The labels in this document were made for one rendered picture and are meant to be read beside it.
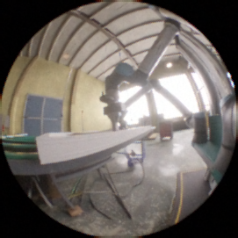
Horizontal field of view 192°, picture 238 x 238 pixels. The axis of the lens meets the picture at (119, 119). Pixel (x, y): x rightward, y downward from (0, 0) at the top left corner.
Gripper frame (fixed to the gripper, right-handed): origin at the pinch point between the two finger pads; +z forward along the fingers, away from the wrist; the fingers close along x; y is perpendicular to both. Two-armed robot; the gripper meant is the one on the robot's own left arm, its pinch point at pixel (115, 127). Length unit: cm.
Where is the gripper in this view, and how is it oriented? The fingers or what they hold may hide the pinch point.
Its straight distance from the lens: 40.0
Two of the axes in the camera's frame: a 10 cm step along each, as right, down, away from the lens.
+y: 5.6, 0.5, 8.3
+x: -8.2, 1.5, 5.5
